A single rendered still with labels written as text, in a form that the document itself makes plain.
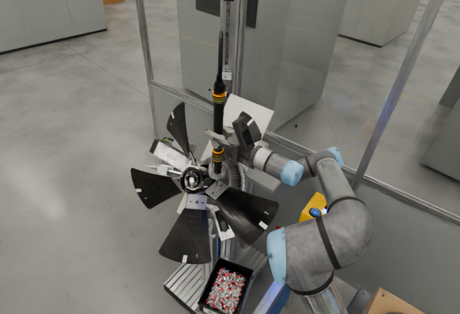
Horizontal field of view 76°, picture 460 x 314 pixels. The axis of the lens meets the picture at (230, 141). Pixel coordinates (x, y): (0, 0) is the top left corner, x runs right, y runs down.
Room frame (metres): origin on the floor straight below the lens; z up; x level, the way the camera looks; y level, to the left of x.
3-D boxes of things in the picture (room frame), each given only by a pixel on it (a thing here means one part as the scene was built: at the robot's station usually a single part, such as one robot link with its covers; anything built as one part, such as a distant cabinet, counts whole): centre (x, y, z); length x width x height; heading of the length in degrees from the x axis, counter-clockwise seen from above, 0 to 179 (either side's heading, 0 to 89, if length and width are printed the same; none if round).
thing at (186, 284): (1.09, 0.04, 0.04); 0.62 x 0.46 x 0.08; 145
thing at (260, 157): (0.74, -0.11, 1.47); 0.08 x 0.05 x 0.08; 145
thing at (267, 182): (1.37, -0.18, 0.84); 0.36 x 0.24 x 0.03; 55
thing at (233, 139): (0.79, -0.05, 1.46); 0.12 x 0.08 x 0.09; 55
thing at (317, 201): (0.88, -0.42, 1.02); 0.16 x 0.10 x 0.11; 145
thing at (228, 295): (0.59, -0.02, 0.83); 0.19 x 0.14 x 0.04; 161
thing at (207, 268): (1.01, 0.09, 0.45); 0.09 x 0.04 x 0.91; 55
